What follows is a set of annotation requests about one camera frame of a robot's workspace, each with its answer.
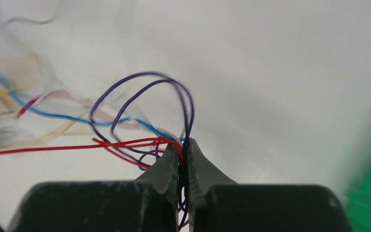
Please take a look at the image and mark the white wire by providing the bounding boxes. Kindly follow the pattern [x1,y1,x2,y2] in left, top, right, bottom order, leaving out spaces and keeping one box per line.
[0,14,61,28]

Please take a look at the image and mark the purple wire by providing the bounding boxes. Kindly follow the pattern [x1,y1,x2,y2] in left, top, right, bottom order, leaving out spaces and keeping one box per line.
[89,71,195,230]

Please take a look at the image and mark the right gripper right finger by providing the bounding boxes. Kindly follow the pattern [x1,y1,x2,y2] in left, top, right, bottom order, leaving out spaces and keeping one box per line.
[187,139,352,232]

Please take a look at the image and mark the yellow blue wire bundle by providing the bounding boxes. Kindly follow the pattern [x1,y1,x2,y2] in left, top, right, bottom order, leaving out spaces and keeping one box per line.
[0,54,93,151]

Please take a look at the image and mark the red wire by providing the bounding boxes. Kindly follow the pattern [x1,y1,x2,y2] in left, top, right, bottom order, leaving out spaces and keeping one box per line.
[0,137,186,231]

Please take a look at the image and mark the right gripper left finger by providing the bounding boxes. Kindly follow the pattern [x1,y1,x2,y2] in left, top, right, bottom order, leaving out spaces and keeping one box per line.
[7,145,179,232]

